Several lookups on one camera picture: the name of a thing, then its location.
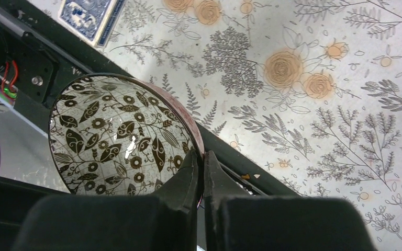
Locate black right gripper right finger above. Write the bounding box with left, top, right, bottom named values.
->
left=204, top=151, right=375, bottom=250

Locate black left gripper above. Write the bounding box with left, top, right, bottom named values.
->
left=0, top=177, right=70, bottom=250

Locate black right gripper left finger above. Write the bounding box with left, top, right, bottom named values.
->
left=12, top=150, right=198, bottom=250

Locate floral patterned table mat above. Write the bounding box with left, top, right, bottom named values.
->
left=27, top=0, right=402, bottom=251

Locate blue playing card box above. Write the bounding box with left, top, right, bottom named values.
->
left=58, top=0, right=125, bottom=47

